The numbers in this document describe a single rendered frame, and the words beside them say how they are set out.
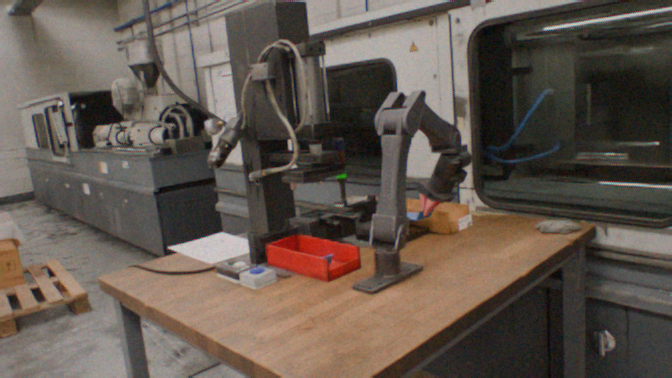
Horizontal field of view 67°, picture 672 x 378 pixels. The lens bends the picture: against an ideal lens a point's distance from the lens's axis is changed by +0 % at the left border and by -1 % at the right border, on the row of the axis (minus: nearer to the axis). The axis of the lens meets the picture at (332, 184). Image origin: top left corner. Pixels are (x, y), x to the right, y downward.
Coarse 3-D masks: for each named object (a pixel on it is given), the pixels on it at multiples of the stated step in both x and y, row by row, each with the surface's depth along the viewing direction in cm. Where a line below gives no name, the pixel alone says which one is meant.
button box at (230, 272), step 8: (136, 264) 153; (224, 264) 138; (248, 264) 136; (160, 272) 144; (168, 272) 143; (176, 272) 142; (184, 272) 142; (192, 272) 141; (200, 272) 142; (224, 272) 134; (232, 272) 131; (240, 272) 131; (232, 280) 132
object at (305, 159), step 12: (312, 144) 156; (276, 156) 167; (288, 156) 162; (300, 156) 158; (312, 156) 154; (324, 156) 153; (336, 156) 157; (300, 168) 156; (312, 168) 154; (324, 168) 155; (336, 168) 158; (288, 180) 154; (300, 180) 150; (312, 180) 152; (324, 180) 165
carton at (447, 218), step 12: (408, 204) 180; (420, 204) 176; (444, 204) 169; (456, 204) 165; (432, 216) 159; (444, 216) 156; (456, 216) 166; (468, 216) 162; (432, 228) 160; (444, 228) 157; (456, 228) 158
